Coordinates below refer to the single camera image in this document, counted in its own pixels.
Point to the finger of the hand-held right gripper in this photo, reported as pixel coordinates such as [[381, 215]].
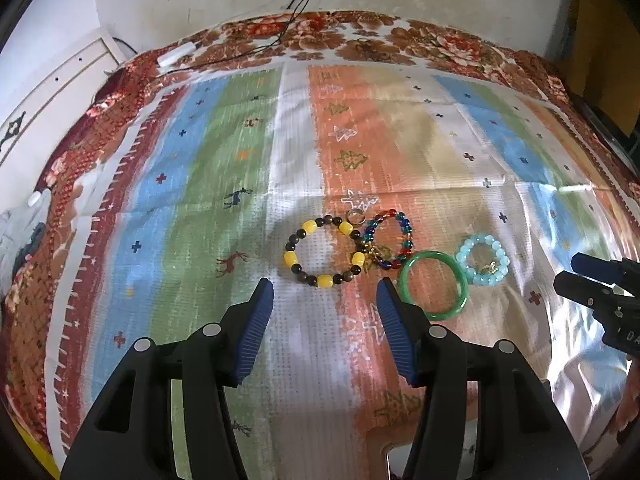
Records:
[[575, 285], [582, 261]]

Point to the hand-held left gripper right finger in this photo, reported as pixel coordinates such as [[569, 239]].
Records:
[[395, 335]]

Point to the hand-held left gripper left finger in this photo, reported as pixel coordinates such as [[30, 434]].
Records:
[[254, 332]]

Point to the green jade bangle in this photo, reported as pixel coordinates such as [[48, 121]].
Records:
[[463, 285]]

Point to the person's right hand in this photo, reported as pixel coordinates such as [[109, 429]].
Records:
[[627, 410]]

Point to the striped printed mat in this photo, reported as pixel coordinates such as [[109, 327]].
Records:
[[390, 135]]

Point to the dark wooden furniture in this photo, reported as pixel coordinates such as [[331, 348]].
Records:
[[600, 35]]

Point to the yellow object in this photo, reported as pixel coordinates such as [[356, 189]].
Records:
[[35, 455]]

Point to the brown floral blanket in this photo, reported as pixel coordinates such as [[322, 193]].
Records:
[[450, 45]]

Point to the small white object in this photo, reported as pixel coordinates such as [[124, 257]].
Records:
[[34, 199]]

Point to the grey cloth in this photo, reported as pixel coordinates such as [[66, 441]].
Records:
[[15, 230]]

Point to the white charger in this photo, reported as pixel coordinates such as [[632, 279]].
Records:
[[175, 54]]

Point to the white headboard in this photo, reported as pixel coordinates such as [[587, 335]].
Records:
[[50, 85]]

